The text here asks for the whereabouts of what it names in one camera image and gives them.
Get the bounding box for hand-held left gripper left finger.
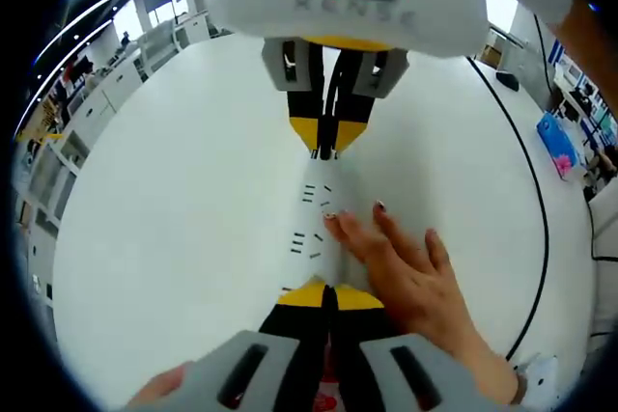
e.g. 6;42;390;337
181;281;335;412

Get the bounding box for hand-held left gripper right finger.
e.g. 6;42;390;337
332;285;514;412

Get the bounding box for white USB port power strip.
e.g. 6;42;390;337
283;154;371;288

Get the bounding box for black USB data cable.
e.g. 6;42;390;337
311;47;551;363

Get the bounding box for white desk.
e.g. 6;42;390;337
50;37;598;412

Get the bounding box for person's left hand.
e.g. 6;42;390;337
126;364;188;409

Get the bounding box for small black object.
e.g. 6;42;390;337
495;70;521;94

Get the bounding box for small white device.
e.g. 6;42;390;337
511;355;560;409

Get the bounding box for blue tissue box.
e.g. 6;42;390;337
535;111;584;183

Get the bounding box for row of white cabinets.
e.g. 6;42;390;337
12;20;213;298

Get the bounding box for thin black cable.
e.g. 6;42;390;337
531;10;555;96
585;198;618;262

